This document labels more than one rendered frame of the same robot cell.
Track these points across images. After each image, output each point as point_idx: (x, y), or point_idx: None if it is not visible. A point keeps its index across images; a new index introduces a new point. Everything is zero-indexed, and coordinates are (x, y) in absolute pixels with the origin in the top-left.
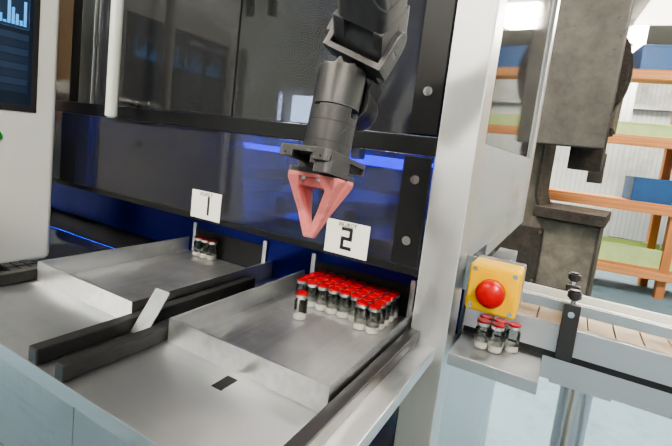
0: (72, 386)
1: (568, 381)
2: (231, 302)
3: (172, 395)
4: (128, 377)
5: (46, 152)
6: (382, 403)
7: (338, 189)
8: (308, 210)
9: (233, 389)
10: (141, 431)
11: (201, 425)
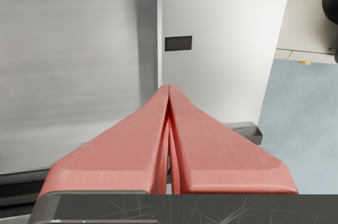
0: (256, 119)
1: None
2: (59, 158)
3: (225, 61)
4: (225, 105)
5: None
6: None
7: (216, 149)
8: (165, 166)
9: (182, 27)
10: (276, 38)
11: (247, 7)
